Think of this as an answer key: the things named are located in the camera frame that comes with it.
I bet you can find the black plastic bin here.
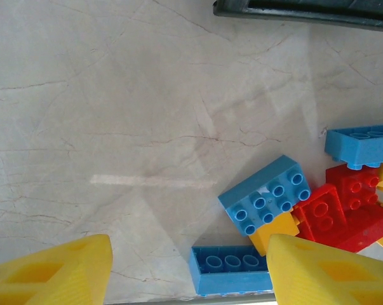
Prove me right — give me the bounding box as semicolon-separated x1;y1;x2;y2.
212;0;383;32

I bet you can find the red lego brick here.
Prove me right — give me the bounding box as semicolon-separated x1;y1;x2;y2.
325;163;383;254
292;183;348;242

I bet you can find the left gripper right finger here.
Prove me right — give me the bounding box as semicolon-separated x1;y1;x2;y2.
266;234;383;305

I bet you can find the blue lego brick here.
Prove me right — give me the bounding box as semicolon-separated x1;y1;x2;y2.
324;124;383;171
217;154;312;238
189;245;274;298

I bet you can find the aluminium mounting rail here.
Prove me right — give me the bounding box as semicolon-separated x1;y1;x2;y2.
105;292;278;305

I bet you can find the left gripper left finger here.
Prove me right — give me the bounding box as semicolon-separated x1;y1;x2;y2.
0;234;113;305

